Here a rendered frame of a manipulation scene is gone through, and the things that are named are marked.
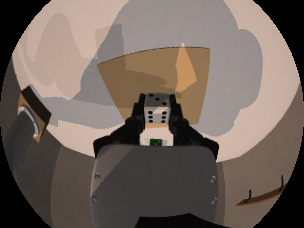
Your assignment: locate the white die with black pips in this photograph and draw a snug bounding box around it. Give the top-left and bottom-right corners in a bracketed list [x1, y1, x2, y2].
[144, 93, 171, 124]

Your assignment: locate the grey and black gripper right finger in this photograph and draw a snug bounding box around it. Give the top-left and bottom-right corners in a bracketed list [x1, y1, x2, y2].
[168, 94, 219, 160]

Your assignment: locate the brown flat mat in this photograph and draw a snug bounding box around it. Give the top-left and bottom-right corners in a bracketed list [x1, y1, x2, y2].
[97, 47, 210, 125]

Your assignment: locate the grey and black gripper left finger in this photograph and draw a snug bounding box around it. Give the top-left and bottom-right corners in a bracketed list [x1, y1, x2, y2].
[93, 93, 146, 159]

